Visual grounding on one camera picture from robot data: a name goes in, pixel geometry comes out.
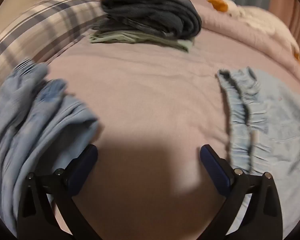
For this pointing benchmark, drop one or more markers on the light blue pants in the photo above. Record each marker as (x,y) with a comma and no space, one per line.
(272,120)

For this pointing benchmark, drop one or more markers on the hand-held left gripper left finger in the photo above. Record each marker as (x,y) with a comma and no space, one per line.
(83,170)

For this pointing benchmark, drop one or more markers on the pink bed sheet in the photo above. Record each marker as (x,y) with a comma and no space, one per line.
(145,100)

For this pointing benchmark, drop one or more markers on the light blue garment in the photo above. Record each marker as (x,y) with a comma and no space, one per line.
(32,120)

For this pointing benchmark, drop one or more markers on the light green folded clothes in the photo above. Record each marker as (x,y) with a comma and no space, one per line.
(130,38)

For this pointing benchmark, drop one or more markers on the plaid pillow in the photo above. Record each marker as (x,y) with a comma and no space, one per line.
(40,27)

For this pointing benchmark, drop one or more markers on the pink duvet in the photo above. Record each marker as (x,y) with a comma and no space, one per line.
(230,30)

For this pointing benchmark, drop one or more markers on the dark grey folded clothes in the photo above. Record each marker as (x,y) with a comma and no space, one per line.
(155,12)

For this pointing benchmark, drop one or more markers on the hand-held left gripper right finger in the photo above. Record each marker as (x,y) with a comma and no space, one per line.
(215,173)

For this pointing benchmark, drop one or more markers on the white duck plush toy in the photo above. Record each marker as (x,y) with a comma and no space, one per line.
(255,17)

